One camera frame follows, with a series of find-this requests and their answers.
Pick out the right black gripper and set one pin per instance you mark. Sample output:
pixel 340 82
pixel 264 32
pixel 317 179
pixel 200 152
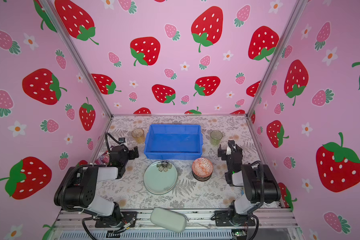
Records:
pixel 229 151

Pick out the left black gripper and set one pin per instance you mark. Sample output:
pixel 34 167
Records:
pixel 130 153

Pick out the pale green floral plate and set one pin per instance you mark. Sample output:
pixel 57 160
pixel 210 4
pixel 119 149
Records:
pixel 160 177

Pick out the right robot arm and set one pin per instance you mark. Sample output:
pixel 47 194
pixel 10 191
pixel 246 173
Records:
pixel 259 184

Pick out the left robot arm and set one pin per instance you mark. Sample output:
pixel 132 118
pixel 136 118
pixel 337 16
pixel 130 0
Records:
pixel 77 191

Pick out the blue plastic bin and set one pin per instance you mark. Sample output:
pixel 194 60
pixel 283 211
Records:
pixel 174 142

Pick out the purple snack packet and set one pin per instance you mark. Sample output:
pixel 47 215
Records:
pixel 103 159

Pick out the green glass cup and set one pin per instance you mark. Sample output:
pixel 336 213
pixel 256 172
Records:
pixel 215 137

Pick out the amber glass cup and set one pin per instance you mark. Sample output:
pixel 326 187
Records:
pixel 138 135

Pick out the red patterned bowl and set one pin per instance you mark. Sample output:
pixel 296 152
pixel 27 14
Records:
pixel 202 167

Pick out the dark bottom bowl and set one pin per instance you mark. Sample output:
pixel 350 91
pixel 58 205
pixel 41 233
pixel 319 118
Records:
pixel 201 179

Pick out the grey-green pouch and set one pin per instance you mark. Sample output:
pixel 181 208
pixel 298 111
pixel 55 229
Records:
pixel 168 220

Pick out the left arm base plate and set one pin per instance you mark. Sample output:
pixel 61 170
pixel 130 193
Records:
pixel 118 220

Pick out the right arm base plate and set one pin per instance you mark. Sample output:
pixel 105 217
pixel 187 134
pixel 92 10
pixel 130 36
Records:
pixel 231 219

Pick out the aluminium front rail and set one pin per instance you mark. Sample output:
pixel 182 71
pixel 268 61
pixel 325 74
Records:
pixel 196 219

